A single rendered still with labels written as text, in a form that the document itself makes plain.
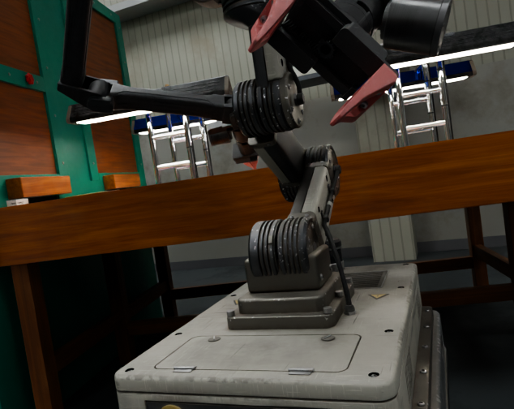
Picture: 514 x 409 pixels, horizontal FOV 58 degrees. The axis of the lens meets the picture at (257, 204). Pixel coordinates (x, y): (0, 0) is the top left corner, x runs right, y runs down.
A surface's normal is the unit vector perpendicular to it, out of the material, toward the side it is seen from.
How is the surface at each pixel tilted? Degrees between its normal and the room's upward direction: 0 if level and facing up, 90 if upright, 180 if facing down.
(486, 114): 90
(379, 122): 90
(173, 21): 90
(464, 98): 90
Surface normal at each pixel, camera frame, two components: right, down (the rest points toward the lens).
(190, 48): -0.36, 0.11
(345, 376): -0.15, -0.99
